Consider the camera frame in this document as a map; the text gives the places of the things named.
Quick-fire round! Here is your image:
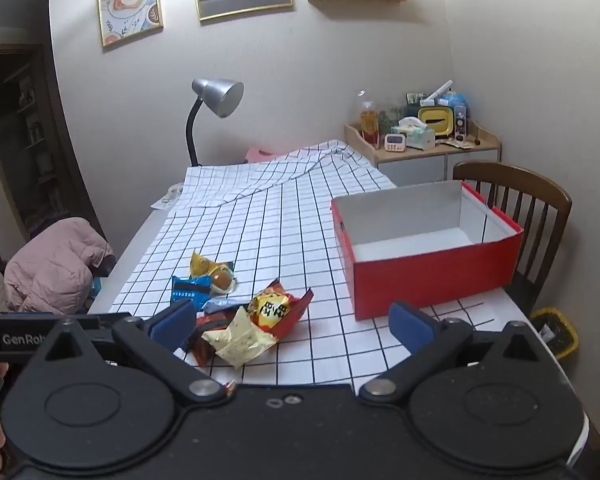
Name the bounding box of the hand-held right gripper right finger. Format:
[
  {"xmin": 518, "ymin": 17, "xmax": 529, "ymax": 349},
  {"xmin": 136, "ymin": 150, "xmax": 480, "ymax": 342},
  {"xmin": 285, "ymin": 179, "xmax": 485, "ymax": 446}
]
[{"xmin": 358, "ymin": 301, "xmax": 556, "ymax": 403}]

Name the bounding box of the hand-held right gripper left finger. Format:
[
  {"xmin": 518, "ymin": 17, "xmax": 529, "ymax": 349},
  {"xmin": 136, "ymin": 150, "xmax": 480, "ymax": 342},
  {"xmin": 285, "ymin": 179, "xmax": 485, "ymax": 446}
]
[{"xmin": 44, "ymin": 300, "xmax": 226, "ymax": 405}]

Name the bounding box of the dark blue snack packet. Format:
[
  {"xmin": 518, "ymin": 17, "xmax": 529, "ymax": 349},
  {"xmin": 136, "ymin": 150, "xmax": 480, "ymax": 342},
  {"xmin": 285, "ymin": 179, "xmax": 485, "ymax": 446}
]
[{"xmin": 171, "ymin": 275, "xmax": 213, "ymax": 311}]

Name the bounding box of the dark red snack packet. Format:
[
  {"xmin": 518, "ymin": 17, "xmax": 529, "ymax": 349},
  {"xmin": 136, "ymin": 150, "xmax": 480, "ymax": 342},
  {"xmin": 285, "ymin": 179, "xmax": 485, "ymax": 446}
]
[{"xmin": 192, "ymin": 310, "xmax": 236, "ymax": 367}]

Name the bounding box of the red cardboard box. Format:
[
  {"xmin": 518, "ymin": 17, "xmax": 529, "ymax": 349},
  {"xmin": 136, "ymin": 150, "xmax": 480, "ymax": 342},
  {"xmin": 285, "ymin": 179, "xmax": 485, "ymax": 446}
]
[{"xmin": 330, "ymin": 180, "xmax": 525, "ymax": 322}]

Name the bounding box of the light blue cookie packet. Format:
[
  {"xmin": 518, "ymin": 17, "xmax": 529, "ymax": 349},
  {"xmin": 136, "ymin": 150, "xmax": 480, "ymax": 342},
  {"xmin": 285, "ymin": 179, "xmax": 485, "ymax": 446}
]
[{"xmin": 202, "ymin": 296, "xmax": 246, "ymax": 313}]

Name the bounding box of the yellow egg snack packet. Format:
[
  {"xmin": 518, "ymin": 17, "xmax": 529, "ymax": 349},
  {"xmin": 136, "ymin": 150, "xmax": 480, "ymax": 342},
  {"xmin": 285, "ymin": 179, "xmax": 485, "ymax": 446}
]
[{"xmin": 189, "ymin": 250, "xmax": 238, "ymax": 295}]

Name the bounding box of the red yellow snack packet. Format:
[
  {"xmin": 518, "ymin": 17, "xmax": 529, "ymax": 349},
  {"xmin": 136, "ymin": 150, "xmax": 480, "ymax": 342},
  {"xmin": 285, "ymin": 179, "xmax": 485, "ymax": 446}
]
[{"xmin": 250, "ymin": 279, "xmax": 314, "ymax": 341}]

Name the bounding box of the pale yellow snack packet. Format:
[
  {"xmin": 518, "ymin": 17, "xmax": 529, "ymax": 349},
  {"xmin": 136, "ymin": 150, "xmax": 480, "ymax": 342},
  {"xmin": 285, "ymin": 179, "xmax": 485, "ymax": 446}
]
[{"xmin": 201, "ymin": 306, "xmax": 279, "ymax": 371}]

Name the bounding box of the pink padded jacket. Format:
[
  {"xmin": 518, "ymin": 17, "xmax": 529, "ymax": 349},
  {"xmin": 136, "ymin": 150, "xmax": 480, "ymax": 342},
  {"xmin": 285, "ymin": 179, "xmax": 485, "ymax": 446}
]
[{"xmin": 4, "ymin": 217, "xmax": 115, "ymax": 315}]

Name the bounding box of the printed paper leaflet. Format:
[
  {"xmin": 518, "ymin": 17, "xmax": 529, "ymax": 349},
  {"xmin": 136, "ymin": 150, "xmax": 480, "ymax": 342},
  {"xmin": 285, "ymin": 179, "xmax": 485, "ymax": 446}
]
[{"xmin": 151, "ymin": 184, "xmax": 185, "ymax": 209}]

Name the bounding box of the white checked tablecloth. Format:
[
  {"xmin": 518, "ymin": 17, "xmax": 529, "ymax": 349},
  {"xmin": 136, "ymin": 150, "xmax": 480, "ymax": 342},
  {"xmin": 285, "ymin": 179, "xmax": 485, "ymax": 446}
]
[{"xmin": 107, "ymin": 139, "xmax": 501, "ymax": 386}]

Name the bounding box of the yellow trash bin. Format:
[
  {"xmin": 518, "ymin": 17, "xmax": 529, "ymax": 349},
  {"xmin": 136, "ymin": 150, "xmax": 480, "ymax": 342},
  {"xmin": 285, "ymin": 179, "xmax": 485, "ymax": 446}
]
[{"xmin": 530, "ymin": 306, "xmax": 580, "ymax": 361}]

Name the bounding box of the wooden storage cabinet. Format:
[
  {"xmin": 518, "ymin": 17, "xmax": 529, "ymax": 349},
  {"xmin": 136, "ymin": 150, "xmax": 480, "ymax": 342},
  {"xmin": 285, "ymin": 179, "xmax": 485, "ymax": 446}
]
[{"xmin": 344, "ymin": 119, "xmax": 502, "ymax": 188}]

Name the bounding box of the brown wooden chair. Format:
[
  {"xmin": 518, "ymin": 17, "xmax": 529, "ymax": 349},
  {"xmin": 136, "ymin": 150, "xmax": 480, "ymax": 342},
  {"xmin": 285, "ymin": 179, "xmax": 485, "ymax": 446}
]
[{"xmin": 452, "ymin": 161, "xmax": 573, "ymax": 316}]

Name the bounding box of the pink cloth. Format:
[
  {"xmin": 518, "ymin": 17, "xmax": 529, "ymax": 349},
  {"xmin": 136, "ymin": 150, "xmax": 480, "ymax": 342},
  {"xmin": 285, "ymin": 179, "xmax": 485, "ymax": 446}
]
[{"xmin": 245, "ymin": 146, "xmax": 286, "ymax": 163}]

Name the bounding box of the pale green tissue box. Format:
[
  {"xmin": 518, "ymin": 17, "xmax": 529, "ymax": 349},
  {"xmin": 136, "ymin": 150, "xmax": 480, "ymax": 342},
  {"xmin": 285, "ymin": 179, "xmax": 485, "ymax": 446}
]
[{"xmin": 397, "ymin": 116, "xmax": 437, "ymax": 151}]

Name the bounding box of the dark wooden bookshelf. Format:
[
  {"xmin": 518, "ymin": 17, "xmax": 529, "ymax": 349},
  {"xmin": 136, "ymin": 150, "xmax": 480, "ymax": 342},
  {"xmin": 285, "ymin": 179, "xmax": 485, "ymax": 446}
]
[{"xmin": 0, "ymin": 42, "xmax": 81, "ymax": 241}]

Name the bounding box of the orange drink bottle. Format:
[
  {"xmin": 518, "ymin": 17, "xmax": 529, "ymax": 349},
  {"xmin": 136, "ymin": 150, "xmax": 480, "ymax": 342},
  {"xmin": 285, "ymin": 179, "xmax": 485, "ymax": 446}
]
[{"xmin": 360, "ymin": 101, "xmax": 381, "ymax": 148}]

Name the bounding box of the yellow tissue holder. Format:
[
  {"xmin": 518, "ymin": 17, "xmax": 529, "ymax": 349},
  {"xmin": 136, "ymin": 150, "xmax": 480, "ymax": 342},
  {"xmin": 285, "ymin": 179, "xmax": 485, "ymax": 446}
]
[{"xmin": 417, "ymin": 105, "xmax": 455, "ymax": 138}]

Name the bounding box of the grey desk lamp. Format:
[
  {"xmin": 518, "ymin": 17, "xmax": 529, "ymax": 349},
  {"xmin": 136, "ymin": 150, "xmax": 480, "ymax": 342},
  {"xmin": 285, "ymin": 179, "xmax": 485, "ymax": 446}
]
[{"xmin": 185, "ymin": 78, "xmax": 245, "ymax": 167}]

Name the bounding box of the white tube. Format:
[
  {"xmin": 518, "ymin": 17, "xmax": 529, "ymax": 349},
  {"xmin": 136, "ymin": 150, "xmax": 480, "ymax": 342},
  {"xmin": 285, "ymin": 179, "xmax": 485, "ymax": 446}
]
[{"xmin": 420, "ymin": 80, "xmax": 453, "ymax": 107}]

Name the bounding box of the framed food picture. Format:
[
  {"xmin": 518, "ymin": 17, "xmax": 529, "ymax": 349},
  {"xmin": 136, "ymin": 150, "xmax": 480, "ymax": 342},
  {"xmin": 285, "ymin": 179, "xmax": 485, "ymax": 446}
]
[{"xmin": 96, "ymin": 0, "xmax": 164, "ymax": 48}]

